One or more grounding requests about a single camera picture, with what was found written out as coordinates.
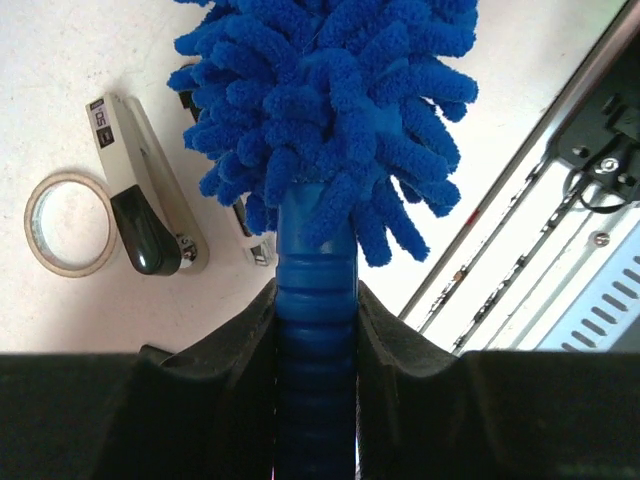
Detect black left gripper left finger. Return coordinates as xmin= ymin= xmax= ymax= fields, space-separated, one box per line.
xmin=1 ymin=283 xmax=276 ymax=479

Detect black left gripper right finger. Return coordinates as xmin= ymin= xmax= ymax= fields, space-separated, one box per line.
xmin=357 ymin=286 xmax=639 ymax=479

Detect blue microfiber duster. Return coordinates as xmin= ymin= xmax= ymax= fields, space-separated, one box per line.
xmin=168 ymin=1 xmax=478 ymax=479

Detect white black marker pen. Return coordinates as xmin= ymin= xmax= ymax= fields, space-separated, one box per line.
xmin=178 ymin=62 xmax=275 ymax=264

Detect grey black stapler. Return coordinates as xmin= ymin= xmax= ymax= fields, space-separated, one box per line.
xmin=86 ymin=93 xmax=209 ymax=277

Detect roll of masking tape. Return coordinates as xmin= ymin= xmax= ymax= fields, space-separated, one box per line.
xmin=24 ymin=171 xmax=117 ymax=279

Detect metal rail with mounts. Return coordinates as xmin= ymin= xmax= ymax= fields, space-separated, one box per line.
xmin=400 ymin=1 xmax=639 ymax=355

